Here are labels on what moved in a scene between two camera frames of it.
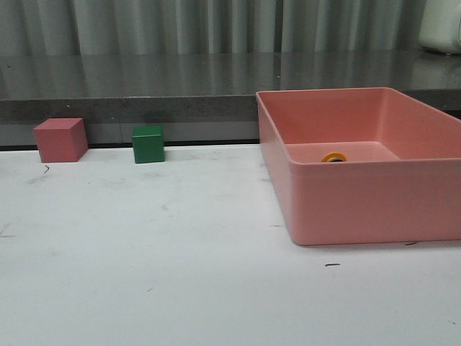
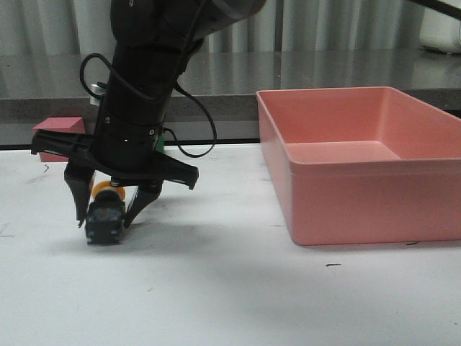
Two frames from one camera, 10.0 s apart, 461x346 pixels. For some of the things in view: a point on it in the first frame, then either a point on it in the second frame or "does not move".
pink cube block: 62,140 does not move
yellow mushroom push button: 335,156 → 105,215
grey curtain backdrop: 40,27 does not move
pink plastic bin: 402,179 does not move
